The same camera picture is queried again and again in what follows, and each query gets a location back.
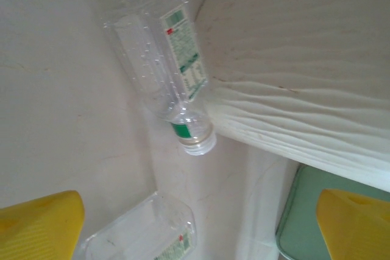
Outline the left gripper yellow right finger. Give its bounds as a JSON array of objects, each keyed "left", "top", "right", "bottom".
[{"left": 316, "top": 188, "right": 390, "bottom": 260}]

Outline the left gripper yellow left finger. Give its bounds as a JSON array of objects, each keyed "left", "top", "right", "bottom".
[{"left": 0, "top": 189, "right": 86, "bottom": 260}]

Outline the clear square bottle green label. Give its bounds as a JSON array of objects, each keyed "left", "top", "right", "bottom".
[
  {"left": 102, "top": 0, "right": 218, "bottom": 157},
  {"left": 74, "top": 191, "right": 197, "bottom": 260}
]

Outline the white ribbed plastic bin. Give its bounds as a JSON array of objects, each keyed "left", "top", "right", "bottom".
[{"left": 191, "top": 0, "right": 390, "bottom": 183}]

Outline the mint green zipped case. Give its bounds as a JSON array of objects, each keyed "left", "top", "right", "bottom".
[{"left": 275, "top": 164, "right": 390, "bottom": 260}]

